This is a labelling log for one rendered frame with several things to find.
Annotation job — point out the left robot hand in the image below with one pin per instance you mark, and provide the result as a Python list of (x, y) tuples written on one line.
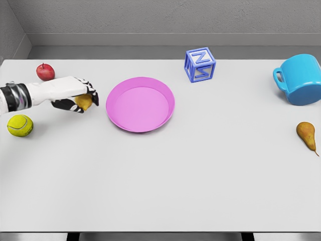
[(65, 87)]

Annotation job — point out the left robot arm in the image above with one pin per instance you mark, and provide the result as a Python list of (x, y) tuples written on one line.
[(18, 96)]

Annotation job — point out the pink plate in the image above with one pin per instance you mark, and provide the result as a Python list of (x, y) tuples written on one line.
[(140, 105)]

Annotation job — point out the red apple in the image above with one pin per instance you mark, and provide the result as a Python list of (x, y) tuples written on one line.
[(45, 72)]

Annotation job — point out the yellow tennis ball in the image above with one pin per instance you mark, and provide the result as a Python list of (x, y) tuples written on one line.
[(20, 125)]

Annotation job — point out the blue letter block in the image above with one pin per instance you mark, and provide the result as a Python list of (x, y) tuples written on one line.
[(199, 65)]

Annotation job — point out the blue mug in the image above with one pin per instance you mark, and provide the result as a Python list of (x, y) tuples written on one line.
[(299, 80)]

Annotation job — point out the brown pear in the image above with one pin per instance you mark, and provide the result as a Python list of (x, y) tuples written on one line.
[(306, 134)]

